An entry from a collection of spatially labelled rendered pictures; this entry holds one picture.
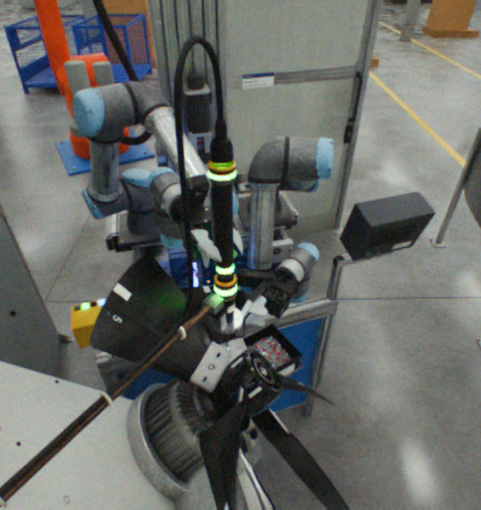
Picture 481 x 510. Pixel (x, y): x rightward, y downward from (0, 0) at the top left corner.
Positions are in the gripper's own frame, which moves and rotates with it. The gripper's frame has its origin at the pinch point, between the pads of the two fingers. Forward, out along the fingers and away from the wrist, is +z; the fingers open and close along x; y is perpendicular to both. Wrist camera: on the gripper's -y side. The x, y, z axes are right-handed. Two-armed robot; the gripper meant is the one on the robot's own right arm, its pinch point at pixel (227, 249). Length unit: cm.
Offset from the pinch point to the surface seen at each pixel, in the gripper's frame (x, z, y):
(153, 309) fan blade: 14.1, -3.9, 11.6
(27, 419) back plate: 40.0, 2.3, 19.6
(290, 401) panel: -47, -30, 132
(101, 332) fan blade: 24.4, -0.4, 8.8
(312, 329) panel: -52, -29, 80
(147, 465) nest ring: 24.5, 11.2, 36.5
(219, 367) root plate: 4.8, 4.2, 26.3
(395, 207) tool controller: -75, -23, 26
